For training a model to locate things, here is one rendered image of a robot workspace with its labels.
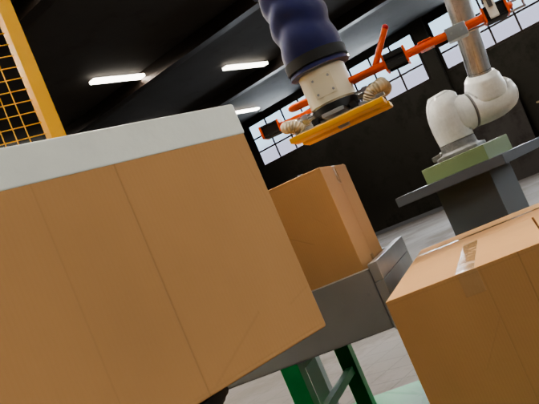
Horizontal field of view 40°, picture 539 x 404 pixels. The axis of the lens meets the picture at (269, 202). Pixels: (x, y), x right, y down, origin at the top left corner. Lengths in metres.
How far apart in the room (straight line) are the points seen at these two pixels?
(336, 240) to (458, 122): 1.01
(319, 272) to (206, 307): 1.41
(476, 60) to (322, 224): 1.17
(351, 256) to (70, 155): 1.53
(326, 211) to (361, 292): 0.31
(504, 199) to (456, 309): 1.39
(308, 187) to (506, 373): 0.94
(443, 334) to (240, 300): 0.81
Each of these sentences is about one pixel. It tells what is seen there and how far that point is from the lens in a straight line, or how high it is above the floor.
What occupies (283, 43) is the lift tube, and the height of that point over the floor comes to 1.39.
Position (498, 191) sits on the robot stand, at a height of 0.62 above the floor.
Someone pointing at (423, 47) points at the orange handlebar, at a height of 1.18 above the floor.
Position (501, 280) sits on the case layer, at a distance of 1.81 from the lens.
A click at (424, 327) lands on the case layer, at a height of 0.45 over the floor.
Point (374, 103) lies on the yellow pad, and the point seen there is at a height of 1.07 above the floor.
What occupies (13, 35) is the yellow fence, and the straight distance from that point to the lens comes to 2.63.
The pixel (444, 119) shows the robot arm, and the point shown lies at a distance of 3.23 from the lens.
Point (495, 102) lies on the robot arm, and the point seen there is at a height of 0.96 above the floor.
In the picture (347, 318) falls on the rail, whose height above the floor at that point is 0.48.
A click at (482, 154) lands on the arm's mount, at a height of 0.78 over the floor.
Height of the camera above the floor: 0.78
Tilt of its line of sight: 3 degrees up
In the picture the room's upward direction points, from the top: 23 degrees counter-clockwise
